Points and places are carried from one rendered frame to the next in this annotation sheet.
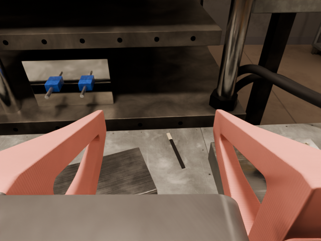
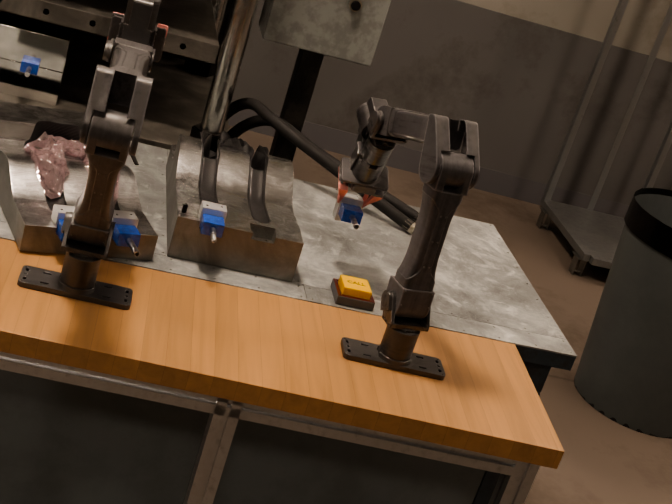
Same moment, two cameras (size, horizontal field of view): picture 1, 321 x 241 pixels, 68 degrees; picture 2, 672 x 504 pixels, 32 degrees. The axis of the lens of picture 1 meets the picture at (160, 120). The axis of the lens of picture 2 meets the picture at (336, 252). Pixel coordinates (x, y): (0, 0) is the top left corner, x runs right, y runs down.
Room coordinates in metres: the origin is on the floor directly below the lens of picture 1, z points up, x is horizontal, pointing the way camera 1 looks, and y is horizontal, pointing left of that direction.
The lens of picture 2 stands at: (-2.22, -0.04, 1.77)
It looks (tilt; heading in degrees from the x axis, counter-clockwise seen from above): 22 degrees down; 348
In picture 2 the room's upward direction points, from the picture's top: 18 degrees clockwise
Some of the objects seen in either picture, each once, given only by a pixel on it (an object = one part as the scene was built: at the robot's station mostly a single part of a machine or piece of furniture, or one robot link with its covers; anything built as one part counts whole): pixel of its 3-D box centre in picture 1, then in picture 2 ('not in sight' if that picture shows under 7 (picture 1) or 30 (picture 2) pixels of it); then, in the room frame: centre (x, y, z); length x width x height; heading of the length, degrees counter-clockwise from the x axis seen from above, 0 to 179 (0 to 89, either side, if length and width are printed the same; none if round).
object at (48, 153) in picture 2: not in sight; (71, 158); (0.09, 0.07, 0.90); 0.26 x 0.18 x 0.08; 21
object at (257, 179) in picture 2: not in sight; (233, 174); (0.18, -0.26, 0.92); 0.35 x 0.16 x 0.09; 3
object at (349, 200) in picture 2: not in sight; (351, 215); (0.06, -0.51, 0.93); 0.13 x 0.05 x 0.05; 3
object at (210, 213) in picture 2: not in sight; (212, 227); (-0.08, -0.23, 0.89); 0.13 x 0.05 x 0.05; 4
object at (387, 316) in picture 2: not in sight; (405, 310); (-0.28, -0.60, 0.90); 0.09 x 0.06 x 0.06; 106
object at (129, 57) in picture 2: not in sight; (121, 92); (-0.28, 0.00, 1.17); 0.30 x 0.09 x 0.12; 0
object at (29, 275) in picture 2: not in sight; (80, 270); (-0.29, 0.00, 0.84); 0.20 x 0.07 x 0.08; 90
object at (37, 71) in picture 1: (84, 54); (19, 35); (0.96, 0.32, 0.87); 0.50 x 0.27 x 0.17; 3
